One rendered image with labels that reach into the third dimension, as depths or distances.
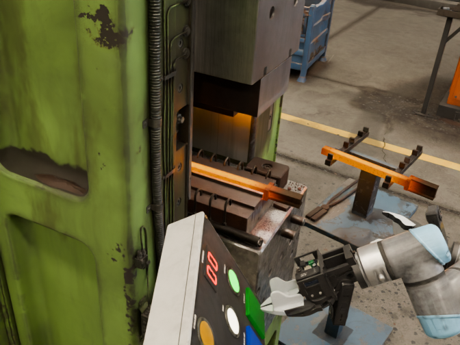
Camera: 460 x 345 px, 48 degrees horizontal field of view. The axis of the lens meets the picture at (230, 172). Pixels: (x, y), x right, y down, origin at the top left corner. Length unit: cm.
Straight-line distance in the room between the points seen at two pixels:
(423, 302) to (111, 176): 63
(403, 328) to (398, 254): 163
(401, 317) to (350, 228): 82
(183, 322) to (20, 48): 69
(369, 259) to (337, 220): 97
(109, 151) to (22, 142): 32
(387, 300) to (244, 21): 187
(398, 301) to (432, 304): 171
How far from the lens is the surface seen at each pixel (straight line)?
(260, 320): 107
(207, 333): 81
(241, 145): 168
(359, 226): 193
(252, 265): 138
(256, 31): 108
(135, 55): 96
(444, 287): 99
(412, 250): 97
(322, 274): 96
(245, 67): 111
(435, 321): 100
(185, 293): 83
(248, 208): 138
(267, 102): 124
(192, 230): 95
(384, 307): 264
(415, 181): 171
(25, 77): 121
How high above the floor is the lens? 178
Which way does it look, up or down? 31 degrees down
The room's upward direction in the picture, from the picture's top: 4 degrees clockwise
